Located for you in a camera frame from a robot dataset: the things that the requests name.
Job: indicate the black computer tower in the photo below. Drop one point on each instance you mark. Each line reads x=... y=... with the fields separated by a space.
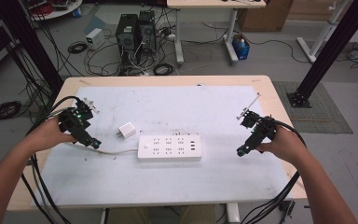
x=147 y=31
x=126 y=37

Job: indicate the white table leg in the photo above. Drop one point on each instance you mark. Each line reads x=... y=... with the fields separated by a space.
x=233 y=214

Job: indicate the round white table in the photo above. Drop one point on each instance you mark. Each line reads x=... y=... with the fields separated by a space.
x=62 y=9

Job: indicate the white power strip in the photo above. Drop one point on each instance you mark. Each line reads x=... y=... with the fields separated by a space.
x=169 y=148

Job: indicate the grey floor mat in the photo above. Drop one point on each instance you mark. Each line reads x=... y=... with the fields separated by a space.
x=326 y=118

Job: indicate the white metal stand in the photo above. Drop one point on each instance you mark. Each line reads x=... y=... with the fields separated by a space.
x=320 y=37

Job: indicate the person's left hand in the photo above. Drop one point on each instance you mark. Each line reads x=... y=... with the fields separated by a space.
x=48 y=135

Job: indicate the white power supply box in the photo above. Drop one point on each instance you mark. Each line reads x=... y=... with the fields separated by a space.
x=94 y=38

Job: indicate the white charger plug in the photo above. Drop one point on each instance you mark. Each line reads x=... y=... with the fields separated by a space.
x=127 y=130

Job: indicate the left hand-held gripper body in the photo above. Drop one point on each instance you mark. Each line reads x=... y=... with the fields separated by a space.
x=74 y=119

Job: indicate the white table mat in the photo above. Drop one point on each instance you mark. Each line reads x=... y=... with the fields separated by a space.
x=167 y=183

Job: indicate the black metal post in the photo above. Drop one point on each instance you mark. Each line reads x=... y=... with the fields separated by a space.
x=31 y=46
x=332 y=46

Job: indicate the cardboard box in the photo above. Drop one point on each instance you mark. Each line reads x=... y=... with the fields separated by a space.
x=265 y=15

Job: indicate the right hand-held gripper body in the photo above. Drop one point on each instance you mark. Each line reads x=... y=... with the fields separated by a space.
x=264 y=127

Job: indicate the white-legged wooden desk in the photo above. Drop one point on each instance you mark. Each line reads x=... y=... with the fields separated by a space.
x=211 y=3

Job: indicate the blue box with bottle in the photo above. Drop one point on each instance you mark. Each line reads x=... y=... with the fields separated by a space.
x=240 y=46

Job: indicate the person's right hand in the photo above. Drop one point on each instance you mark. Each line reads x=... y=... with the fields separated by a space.
x=287 y=144

